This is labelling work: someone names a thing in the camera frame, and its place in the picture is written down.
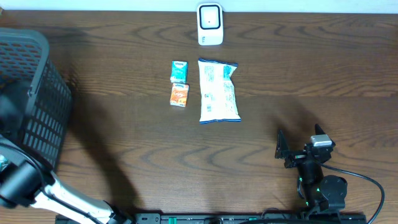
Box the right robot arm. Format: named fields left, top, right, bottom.
left=275, top=124, right=348, bottom=213

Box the white barcode scanner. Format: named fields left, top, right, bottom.
left=197, top=2, right=224, bottom=46

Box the teal tissue pack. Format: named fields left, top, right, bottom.
left=170, top=61, right=188, bottom=83

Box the cream snack bag blue trim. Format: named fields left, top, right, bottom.
left=198, top=58, right=241, bottom=124

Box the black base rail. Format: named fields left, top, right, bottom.
left=55, top=212, right=368, bottom=224

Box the orange white tissue pack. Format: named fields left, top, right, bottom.
left=170, top=83, right=190, bottom=107

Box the grey plastic mesh basket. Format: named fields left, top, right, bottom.
left=1, top=28, right=72, bottom=167

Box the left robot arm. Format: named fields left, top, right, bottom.
left=1, top=81, right=135, bottom=223

